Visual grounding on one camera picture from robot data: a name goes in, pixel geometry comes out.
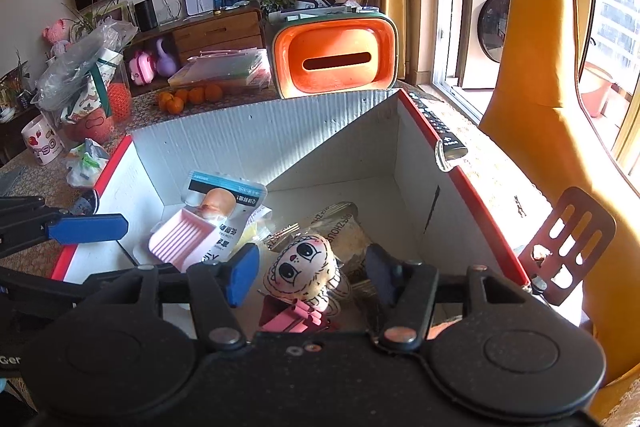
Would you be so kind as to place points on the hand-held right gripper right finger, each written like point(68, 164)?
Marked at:
point(380, 274)

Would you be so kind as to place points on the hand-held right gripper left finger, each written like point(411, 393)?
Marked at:
point(242, 274)

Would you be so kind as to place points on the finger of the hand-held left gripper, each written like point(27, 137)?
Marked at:
point(45, 289)
point(87, 228)

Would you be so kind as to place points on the pink binder clip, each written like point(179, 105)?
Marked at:
point(295, 319)

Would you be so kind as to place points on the red white cardboard box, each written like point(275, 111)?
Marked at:
point(325, 147)

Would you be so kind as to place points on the clear printed snack packet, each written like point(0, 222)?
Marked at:
point(345, 232)

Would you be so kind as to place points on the white plastic bag green tie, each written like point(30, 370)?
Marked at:
point(82, 169)

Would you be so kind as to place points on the pink ribbed tray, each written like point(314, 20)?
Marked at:
point(182, 237)

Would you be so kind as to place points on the blue white face packet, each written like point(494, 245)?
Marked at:
point(225, 192)

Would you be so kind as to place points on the pink strawberry print mug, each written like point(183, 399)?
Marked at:
point(42, 142)

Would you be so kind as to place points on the red net-wrapped apple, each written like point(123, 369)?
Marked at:
point(92, 125)
point(120, 102)

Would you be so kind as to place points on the large glass jar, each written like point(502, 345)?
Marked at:
point(110, 122)

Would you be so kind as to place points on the dark wooden tv console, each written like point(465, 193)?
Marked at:
point(10, 137)

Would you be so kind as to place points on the patterned paper bag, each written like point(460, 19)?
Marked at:
point(85, 99)

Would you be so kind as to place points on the green ribbon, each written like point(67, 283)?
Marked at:
point(98, 82)

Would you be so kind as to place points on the black remote control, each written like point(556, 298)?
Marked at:
point(440, 132)

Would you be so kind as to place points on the small potted flower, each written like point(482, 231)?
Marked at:
point(15, 79)

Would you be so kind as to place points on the clear plastic bag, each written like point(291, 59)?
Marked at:
point(75, 62)

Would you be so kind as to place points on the pile of oranges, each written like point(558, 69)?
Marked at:
point(196, 95)

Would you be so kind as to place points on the purple kettlebell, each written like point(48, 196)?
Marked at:
point(167, 61)

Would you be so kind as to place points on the pink plush toy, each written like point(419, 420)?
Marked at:
point(57, 34)

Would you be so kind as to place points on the spider plant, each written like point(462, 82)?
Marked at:
point(87, 24)

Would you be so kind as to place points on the stack of colourful folders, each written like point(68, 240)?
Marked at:
point(220, 67)

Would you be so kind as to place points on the brown slotted turner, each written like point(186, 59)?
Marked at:
point(575, 198)

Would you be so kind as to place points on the yellow upholstered chair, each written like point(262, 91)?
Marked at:
point(550, 132)

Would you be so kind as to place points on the black speaker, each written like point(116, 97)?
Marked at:
point(146, 14)

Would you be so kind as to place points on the wooden drawer cabinet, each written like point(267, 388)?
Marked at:
point(215, 34)

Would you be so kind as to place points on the green orange tissue box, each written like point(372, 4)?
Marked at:
point(335, 37)

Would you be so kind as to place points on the washing machine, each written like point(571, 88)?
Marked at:
point(482, 32)

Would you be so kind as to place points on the orange bucket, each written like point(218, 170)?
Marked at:
point(596, 89)

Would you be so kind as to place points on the picture frame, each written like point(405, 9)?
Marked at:
point(120, 13)

